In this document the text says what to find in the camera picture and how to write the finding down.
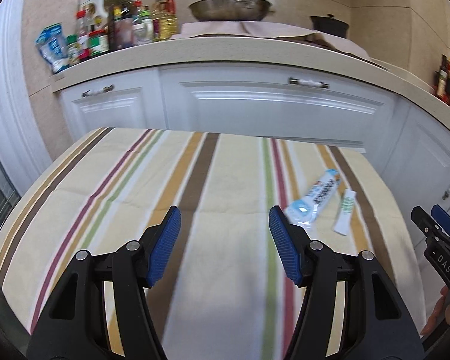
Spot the green white small tube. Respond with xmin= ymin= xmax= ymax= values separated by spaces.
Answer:
xmin=333 ymin=189 xmax=356 ymax=236

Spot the blue white toothpaste tube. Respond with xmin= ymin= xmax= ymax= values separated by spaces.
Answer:
xmin=284 ymin=168 xmax=341 ymax=228

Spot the person's right hand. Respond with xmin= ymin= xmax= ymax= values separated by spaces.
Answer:
xmin=420 ymin=286 xmax=450 ymax=336

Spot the striped tablecloth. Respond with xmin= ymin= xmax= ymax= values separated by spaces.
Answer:
xmin=0 ymin=127 xmax=428 ymax=360

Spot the dark oil bottle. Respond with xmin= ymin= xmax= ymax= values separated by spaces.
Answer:
xmin=436 ymin=55 xmax=448 ymax=100

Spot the black lidded pot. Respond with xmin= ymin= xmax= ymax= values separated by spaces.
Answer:
xmin=310 ymin=14 xmax=350 ymax=38

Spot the beige stove cover cloth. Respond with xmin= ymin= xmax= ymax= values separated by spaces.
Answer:
xmin=172 ymin=21 xmax=371 ymax=61

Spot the blue white snack bag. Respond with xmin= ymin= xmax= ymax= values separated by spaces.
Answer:
xmin=35 ymin=23 xmax=69 ymax=74

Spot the white spice rack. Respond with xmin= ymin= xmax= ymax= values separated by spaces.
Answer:
xmin=79 ymin=0 xmax=136 ymax=57

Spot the steel wok pan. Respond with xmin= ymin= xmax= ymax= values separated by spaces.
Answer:
xmin=188 ymin=0 xmax=272 ymax=21

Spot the drawer handle centre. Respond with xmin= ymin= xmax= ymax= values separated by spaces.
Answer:
xmin=288 ymin=77 xmax=329 ymax=89

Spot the drawer handle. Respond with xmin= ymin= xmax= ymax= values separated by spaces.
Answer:
xmin=288 ymin=77 xmax=329 ymax=89
xmin=82 ymin=85 xmax=114 ymax=98

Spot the drawer handle left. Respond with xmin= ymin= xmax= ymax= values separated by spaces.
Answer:
xmin=82 ymin=85 xmax=114 ymax=98

